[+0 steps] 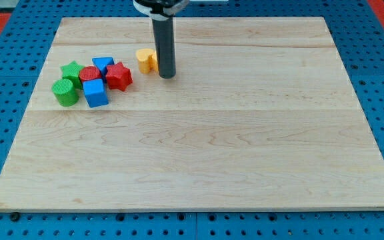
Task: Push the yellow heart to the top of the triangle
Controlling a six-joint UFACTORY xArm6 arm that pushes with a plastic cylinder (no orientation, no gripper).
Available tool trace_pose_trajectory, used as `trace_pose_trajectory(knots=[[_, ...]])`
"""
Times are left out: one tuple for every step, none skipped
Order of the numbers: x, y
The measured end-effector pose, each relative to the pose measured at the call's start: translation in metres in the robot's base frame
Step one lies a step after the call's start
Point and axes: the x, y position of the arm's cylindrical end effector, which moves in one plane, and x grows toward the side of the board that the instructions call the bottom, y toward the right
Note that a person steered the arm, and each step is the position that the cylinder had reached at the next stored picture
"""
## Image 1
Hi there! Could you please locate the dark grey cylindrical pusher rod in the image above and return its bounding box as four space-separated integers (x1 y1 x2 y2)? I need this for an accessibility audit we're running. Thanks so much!
152 17 176 79

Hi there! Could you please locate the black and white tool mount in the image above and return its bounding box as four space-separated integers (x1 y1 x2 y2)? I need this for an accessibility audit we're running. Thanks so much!
133 0 189 17

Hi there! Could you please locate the yellow heart block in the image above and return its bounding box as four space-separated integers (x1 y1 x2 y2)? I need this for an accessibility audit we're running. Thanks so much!
135 48 159 74

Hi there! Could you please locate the blue triangle block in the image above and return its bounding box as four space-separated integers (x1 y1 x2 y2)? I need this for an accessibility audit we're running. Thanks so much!
92 57 115 83

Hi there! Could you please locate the red star block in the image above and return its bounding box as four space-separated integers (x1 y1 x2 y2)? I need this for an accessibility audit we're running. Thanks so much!
105 62 133 91

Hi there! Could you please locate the red cylinder block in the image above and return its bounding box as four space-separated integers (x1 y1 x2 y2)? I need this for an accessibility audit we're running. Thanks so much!
79 66 102 83

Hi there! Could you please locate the blue cube block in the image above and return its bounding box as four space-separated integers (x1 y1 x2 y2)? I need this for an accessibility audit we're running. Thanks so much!
83 79 109 108

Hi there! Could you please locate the green star block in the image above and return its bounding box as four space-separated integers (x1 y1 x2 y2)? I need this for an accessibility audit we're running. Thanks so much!
60 61 85 89

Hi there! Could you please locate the green cylinder block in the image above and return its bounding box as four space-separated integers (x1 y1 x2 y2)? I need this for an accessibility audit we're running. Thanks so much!
51 79 79 107

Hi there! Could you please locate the light wooden board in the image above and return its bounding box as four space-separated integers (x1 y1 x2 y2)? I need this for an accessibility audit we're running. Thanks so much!
0 17 384 213

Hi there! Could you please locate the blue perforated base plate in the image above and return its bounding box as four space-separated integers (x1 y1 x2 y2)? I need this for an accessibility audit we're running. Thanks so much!
0 0 384 239

